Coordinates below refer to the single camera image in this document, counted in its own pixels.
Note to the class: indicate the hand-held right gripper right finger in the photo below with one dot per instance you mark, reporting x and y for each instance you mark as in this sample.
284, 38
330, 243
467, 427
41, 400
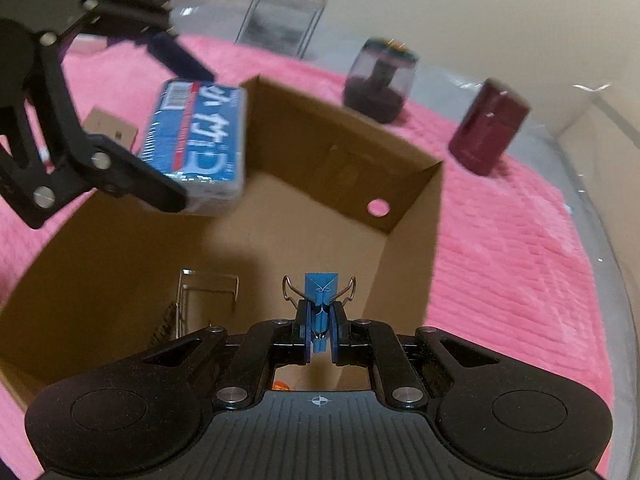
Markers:
339, 332

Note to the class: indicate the brown cardboard box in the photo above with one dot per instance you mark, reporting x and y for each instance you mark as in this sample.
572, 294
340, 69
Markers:
310, 200

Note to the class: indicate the clear blue-label floss box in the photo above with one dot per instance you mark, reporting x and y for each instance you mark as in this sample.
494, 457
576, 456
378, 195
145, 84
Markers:
200, 135

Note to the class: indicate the dark glass jar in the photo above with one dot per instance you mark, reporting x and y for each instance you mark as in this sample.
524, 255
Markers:
380, 85

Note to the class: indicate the white square box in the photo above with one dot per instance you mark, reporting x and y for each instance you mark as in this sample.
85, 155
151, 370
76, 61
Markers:
107, 125

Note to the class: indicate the maroon canister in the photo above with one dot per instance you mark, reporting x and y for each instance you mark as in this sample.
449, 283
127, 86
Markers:
487, 130

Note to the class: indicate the silver picture frame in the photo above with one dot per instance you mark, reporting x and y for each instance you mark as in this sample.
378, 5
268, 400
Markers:
280, 25

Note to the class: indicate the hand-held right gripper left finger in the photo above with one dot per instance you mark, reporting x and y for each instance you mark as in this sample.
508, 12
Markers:
303, 327

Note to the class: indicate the pink ribbed blanket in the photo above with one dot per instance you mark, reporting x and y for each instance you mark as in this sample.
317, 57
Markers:
500, 260

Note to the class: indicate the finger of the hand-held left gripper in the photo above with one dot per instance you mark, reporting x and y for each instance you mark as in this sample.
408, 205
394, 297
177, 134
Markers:
182, 57
140, 180

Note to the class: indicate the blue binder clip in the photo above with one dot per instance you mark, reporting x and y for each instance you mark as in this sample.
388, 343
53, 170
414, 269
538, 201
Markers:
320, 287

